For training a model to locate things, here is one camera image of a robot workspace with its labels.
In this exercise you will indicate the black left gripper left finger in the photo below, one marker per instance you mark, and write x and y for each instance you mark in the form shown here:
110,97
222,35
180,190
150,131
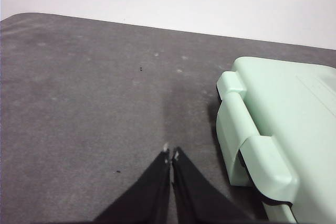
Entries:
149,195

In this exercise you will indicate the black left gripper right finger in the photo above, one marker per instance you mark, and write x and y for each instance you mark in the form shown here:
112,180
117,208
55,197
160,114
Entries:
197,200

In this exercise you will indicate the mint green breakfast machine base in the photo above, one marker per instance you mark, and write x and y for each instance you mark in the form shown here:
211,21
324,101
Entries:
278,214

